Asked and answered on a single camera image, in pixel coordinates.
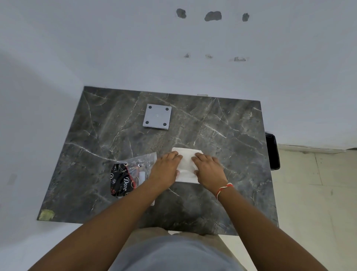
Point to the person's left forearm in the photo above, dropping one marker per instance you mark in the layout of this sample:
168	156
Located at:
111	226

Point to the grey square plate with holes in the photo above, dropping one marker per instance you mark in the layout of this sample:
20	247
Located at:
156	116

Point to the black patterned cloth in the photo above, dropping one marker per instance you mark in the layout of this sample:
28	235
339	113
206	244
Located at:
120	180

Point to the person's grey shirt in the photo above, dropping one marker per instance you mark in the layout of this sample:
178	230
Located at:
173	255

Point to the white cloth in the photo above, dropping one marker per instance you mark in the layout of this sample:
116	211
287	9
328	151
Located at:
186	167

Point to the yellow sticker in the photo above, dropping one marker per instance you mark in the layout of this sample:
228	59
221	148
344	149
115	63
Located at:
46	215

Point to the person's left thumb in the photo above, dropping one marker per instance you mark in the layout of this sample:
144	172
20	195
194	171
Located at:
177	173

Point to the person's right hand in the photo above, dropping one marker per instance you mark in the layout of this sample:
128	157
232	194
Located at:
209	173

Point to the black bin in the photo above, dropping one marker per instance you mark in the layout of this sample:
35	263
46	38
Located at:
272	152

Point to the clear plastic zip bag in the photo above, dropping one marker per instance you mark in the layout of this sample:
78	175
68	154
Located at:
142	167

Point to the person's right forearm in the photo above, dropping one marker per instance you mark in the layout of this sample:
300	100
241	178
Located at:
256	231

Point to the red and white wrist thread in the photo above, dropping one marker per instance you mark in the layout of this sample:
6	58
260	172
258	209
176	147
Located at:
223	190

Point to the person's left hand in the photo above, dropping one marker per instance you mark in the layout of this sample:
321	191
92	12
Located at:
163	171

